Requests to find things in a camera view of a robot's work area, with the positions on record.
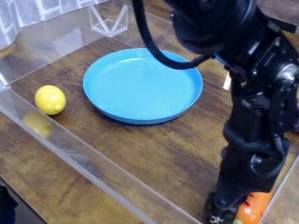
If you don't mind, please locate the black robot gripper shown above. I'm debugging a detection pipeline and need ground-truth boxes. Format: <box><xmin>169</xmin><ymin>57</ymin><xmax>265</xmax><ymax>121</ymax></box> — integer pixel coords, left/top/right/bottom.
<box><xmin>203</xmin><ymin>128</ymin><xmax>290</xmax><ymax>224</ymax></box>

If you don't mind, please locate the orange toy carrot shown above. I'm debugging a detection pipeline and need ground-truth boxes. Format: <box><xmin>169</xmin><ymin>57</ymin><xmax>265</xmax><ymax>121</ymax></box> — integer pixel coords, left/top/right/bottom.
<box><xmin>233</xmin><ymin>192</ymin><xmax>273</xmax><ymax>224</ymax></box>

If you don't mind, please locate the blue plastic plate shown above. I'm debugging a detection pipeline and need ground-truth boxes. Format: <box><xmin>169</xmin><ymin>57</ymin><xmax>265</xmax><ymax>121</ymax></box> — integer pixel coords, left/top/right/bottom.
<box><xmin>83</xmin><ymin>48</ymin><xmax>203</xmax><ymax>125</ymax></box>

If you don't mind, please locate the yellow toy lemon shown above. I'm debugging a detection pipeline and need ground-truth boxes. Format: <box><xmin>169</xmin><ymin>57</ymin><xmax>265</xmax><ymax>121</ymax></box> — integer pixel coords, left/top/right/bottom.
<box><xmin>34</xmin><ymin>85</ymin><xmax>67</xmax><ymax>116</ymax></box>

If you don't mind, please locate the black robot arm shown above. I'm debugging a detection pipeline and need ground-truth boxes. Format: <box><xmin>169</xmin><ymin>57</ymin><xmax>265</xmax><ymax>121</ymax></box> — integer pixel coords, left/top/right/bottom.
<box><xmin>165</xmin><ymin>0</ymin><xmax>299</xmax><ymax>224</ymax></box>

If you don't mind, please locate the clear acrylic barrier wall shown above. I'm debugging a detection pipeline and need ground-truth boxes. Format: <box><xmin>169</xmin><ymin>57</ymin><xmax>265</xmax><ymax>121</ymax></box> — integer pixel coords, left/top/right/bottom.
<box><xmin>0</xmin><ymin>84</ymin><xmax>202</xmax><ymax>224</ymax></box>

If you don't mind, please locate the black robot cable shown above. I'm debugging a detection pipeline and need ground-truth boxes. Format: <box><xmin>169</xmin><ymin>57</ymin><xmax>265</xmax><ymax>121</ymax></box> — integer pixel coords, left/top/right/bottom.
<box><xmin>131</xmin><ymin>0</ymin><xmax>215</xmax><ymax>70</ymax></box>

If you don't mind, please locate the clear acrylic triangular bracket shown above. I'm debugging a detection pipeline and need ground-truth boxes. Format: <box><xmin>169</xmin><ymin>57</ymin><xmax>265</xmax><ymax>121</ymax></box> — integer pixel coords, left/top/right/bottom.
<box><xmin>89</xmin><ymin>5</ymin><xmax>129</xmax><ymax>38</ymax></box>

